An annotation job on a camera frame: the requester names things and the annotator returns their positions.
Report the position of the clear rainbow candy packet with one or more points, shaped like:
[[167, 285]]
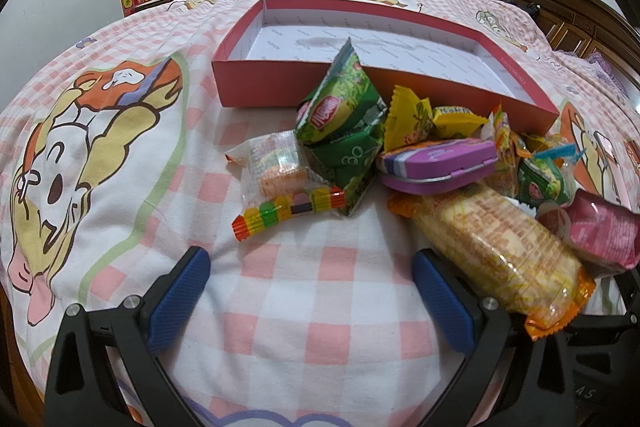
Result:
[[277, 184]]

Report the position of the clear blue-edged snack packet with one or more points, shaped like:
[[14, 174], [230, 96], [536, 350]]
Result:
[[554, 147]]

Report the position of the dark wooden headboard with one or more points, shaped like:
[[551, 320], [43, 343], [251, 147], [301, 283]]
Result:
[[587, 26]]

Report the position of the purple candy tin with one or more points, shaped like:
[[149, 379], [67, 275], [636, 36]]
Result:
[[436, 167]]

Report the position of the green pea snack bag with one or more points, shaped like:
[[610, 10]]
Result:
[[540, 180]]

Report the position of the dark green snack bag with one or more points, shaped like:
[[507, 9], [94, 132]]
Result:
[[345, 158]]

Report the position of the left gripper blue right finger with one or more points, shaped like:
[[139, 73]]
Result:
[[539, 386]]

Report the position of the orange rice cracker pack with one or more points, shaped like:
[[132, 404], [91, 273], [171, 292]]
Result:
[[504, 252]]

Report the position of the burger gummy packet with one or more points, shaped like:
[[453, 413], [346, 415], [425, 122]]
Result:
[[504, 179]]

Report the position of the green triangular snack bag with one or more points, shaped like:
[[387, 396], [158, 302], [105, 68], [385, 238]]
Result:
[[344, 97]]

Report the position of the yellow candy wrapper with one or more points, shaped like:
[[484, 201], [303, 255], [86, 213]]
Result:
[[409, 119], [451, 122]]

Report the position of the pink peach jelly pouch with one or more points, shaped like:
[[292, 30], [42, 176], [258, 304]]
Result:
[[604, 236]]

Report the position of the pink checkered cartoon bedsheet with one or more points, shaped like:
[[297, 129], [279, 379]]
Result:
[[324, 213]]

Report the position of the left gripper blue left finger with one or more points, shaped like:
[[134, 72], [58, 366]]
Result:
[[81, 387]]

